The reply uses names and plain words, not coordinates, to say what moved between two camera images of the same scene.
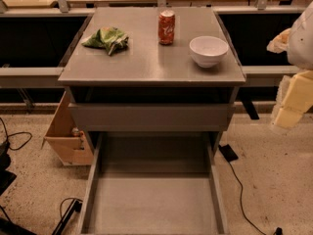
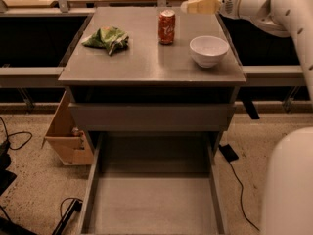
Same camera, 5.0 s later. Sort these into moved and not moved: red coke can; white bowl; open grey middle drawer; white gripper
Moved: white gripper
Not moved: white bowl; open grey middle drawer; red coke can
